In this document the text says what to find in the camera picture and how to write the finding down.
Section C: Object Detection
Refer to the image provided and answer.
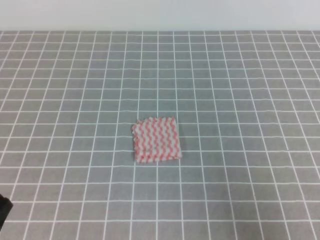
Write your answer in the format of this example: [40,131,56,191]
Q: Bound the pink white striped towel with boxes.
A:
[131,117,183,164]

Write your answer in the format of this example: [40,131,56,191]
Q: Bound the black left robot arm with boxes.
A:
[0,195,13,230]

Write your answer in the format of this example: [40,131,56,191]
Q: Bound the grey checked tablecloth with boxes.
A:
[0,31,320,240]

